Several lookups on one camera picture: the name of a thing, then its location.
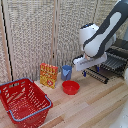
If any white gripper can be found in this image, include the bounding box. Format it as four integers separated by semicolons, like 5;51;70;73
72;52;108;78

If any black oven tray rack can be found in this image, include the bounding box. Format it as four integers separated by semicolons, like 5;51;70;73
99;49;128;73

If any red plastic bowl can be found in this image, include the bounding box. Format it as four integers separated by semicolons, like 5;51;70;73
61;80;81;96

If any black oven door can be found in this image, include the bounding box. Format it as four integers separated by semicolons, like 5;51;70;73
77;64;110;85

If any black toaster oven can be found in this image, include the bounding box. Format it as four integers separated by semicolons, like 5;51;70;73
106;37;128;80

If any blue plastic cup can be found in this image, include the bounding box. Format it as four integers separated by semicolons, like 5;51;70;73
61;64;73;82

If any yellow red cardboard box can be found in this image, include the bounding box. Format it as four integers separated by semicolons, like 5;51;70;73
39;62;59;90

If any woven wicker folding screen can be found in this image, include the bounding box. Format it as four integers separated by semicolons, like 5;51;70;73
0;0;128;84

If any red plastic shopping basket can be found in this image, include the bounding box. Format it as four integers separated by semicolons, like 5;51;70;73
0;77;54;128

